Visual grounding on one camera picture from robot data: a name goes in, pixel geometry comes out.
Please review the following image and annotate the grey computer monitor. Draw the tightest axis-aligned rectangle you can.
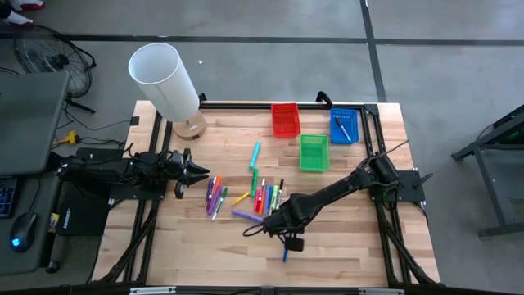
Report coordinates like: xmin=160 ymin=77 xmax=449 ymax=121
xmin=0 ymin=72 xmax=70 ymax=177

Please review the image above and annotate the blue plastic basket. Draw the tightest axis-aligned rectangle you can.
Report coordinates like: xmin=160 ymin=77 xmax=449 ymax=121
xmin=329 ymin=107 xmax=360 ymax=145

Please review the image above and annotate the silver metal bracket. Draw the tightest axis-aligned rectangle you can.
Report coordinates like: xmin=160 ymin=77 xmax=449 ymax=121
xmin=129 ymin=286 xmax=177 ymax=295
xmin=359 ymin=288 xmax=404 ymax=295

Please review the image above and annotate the thick purple Sharpie highlighter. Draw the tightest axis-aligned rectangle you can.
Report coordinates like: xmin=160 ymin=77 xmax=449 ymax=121
xmin=206 ymin=184 xmax=224 ymax=216

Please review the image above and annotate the person's foot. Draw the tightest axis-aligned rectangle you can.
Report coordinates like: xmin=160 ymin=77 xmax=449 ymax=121
xmin=7 ymin=0 xmax=46 ymax=11
xmin=0 ymin=2 xmax=34 ymax=25

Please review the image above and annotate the black metal stand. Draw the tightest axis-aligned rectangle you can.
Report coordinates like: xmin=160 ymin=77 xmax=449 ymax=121
xmin=451 ymin=104 xmax=524 ymax=238

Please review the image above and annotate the black keyboard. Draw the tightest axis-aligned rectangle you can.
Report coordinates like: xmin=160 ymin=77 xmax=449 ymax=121
xmin=0 ymin=175 xmax=20 ymax=219

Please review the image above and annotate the yellow green highlighter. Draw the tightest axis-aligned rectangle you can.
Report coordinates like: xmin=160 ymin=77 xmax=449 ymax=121
xmin=269 ymin=184 xmax=280 ymax=217

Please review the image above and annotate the green plastic basket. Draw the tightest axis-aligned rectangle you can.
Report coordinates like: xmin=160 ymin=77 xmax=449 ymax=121
xmin=299 ymin=134 xmax=331 ymax=172

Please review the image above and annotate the black aluminium table frame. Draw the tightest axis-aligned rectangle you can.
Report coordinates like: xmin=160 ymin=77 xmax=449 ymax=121
xmin=90 ymin=100 xmax=441 ymax=288

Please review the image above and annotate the dark grey desk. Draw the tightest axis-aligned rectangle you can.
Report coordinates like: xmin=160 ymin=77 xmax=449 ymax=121
xmin=0 ymin=171 xmax=62 ymax=276

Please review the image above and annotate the thick green marker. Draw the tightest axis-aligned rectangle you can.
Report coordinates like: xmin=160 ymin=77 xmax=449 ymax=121
xmin=250 ymin=167 xmax=260 ymax=198

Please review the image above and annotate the black control box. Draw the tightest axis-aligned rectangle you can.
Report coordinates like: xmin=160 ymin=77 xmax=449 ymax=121
xmin=56 ymin=179 xmax=111 ymax=237

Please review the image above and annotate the white shade table lamp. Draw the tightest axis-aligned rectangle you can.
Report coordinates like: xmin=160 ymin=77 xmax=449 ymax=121
xmin=127 ymin=42 xmax=207 ymax=141

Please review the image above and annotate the black computer mouse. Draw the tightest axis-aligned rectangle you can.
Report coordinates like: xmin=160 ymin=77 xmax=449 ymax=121
xmin=8 ymin=211 xmax=38 ymax=253

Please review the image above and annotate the black Expo marker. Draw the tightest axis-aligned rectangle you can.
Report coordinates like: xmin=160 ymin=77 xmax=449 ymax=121
xmin=274 ymin=178 xmax=285 ymax=214

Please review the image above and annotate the violet blue highlighter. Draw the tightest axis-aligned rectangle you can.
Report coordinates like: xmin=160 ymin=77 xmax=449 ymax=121
xmin=263 ymin=183 xmax=273 ymax=217

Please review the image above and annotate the yellow power plug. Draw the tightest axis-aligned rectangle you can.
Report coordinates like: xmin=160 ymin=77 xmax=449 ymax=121
xmin=56 ymin=130 xmax=81 ymax=147

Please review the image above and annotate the red plastic basket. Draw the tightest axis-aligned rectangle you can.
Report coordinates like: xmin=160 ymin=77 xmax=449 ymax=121
xmin=270 ymin=102 xmax=302 ymax=139

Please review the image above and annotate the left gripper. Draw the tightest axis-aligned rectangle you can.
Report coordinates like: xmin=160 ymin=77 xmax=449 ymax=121
xmin=169 ymin=147 xmax=211 ymax=201

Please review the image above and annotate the black floor fan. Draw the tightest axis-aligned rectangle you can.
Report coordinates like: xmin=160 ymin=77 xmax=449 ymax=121
xmin=12 ymin=24 xmax=97 ymax=115

